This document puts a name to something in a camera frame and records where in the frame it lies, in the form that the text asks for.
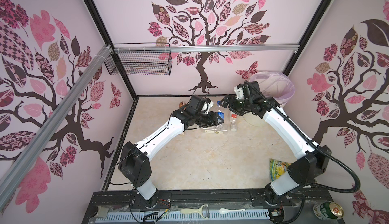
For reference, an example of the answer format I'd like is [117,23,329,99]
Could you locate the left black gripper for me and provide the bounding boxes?
[194,111,223,128]

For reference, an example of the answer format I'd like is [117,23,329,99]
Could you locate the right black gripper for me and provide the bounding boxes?
[217,95,251,115]

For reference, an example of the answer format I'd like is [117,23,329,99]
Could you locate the blue cap small water bottle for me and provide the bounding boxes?
[215,101,225,127]

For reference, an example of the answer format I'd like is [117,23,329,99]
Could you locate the clear rectangular green label bottle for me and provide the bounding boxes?
[203,124,228,135]

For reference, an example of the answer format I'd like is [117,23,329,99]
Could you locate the white red label bottle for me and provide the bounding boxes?
[230,113,238,132]

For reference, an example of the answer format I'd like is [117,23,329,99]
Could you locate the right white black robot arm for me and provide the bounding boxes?
[219,81,331,205]

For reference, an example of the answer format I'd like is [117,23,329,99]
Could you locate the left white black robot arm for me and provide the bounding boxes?
[118,95,224,202]

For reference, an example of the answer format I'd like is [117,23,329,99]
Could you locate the cream trash bin purple liner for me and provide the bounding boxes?
[248,71,295,108]

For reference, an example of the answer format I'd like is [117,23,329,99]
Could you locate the green snack packet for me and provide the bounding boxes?
[269,159,291,181]

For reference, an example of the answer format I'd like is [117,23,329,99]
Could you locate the cream vegetable peeler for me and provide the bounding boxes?
[180,204,210,219]

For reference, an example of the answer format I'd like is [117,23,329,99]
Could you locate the white plastic spoon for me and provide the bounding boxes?
[219,208,246,215]

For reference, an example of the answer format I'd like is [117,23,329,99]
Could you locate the green beverage can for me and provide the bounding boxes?
[313,201,344,220]

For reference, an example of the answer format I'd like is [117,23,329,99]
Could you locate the aluminium frame bar back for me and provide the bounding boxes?
[114,44,300,53]

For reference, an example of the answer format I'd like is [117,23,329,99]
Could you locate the aluminium frame bar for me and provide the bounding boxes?
[1,45,112,208]
[114,44,300,53]

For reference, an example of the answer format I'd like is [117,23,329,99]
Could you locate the black wire wall basket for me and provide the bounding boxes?
[104,42,173,76]

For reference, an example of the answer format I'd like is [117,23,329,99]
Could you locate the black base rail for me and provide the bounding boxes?
[87,188,333,212]

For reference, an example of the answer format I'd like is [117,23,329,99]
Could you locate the white slotted cable duct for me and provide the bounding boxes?
[94,209,270,224]

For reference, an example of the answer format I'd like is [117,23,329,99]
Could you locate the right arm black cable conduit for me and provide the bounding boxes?
[244,80,361,194]

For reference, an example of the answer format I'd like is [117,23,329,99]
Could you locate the aluminium frame bar left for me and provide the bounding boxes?
[1,45,112,208]

